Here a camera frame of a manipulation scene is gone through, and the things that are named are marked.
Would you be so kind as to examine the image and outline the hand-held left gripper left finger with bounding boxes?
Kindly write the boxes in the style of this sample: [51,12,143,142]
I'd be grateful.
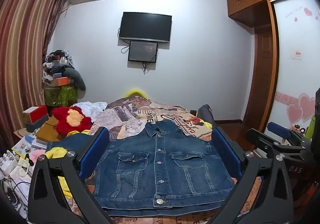
[27,127,112,224]

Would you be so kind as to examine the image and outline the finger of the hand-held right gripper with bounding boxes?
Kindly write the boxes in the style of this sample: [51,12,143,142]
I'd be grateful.
[267,122,305,144]
[246,128,311,163]

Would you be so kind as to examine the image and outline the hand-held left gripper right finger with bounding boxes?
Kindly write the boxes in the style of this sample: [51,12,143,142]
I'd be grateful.
[211,127,294,224]

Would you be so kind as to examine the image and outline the blue denim vest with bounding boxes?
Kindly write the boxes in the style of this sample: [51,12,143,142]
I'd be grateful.
[94,119,235,216]

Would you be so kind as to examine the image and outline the green bottle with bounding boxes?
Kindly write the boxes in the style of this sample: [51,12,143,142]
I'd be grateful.
[305,118,317,140]

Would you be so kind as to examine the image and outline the folded blue denim garment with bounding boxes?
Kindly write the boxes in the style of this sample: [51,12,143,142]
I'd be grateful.
[46,134,87,152]

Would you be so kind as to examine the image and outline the yellow fleece blanket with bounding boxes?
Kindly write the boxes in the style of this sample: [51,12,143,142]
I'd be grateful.
[45,129,92,199]

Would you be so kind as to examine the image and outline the red plush toy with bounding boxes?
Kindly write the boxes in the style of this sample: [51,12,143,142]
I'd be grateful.
[52,105,92,136]

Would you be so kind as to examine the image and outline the white cloth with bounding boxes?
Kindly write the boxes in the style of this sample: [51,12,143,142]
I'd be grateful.
[72,101,108,122]

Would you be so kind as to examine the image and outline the blue grey hanging garment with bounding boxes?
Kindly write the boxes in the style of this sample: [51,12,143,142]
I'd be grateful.
[197,104,215,128]

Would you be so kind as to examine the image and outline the brown cardboard box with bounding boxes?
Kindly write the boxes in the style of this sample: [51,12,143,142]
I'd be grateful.
[35,117,64,143]

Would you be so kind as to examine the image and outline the printed blanket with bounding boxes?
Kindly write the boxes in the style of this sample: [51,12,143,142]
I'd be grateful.
[67,96,275,224]

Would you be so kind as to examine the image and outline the brown wooden door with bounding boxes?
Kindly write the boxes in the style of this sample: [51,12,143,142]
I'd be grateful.
[243,24,273,125]

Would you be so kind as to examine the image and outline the grey box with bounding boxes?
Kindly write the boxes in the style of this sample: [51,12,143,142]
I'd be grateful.
[26,114,49,133]

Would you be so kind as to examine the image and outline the white heart print sliding door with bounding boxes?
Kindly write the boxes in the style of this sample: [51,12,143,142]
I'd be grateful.
[271,0,320,137]

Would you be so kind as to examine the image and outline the stack of books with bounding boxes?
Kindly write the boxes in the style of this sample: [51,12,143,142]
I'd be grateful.
[11,134,48,156]

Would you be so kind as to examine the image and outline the yellow pillow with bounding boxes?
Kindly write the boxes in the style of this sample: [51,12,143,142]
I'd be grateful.
[124,88,147,98]

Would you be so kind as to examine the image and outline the red and white box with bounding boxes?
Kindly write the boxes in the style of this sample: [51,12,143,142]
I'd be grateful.
[22,105,48,124]

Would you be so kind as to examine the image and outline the orange box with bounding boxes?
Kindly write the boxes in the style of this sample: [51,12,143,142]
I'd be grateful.
[44,77,71,87]

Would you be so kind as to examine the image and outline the pile of clutter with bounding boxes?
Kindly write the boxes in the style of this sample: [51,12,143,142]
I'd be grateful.
[42,49,75,82]

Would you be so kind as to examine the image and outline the small black monitor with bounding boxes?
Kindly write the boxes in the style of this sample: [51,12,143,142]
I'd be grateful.
[128,41,158,63]

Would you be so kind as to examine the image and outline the striped brown curtain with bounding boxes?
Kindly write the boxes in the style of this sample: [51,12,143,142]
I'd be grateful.
[0,0,72,147]

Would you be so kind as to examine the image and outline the white chargers and cables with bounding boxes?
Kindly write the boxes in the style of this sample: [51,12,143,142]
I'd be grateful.
[0,150,35,221]

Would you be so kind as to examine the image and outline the black wall television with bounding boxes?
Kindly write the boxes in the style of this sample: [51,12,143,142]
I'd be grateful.
[118,11,172,44]

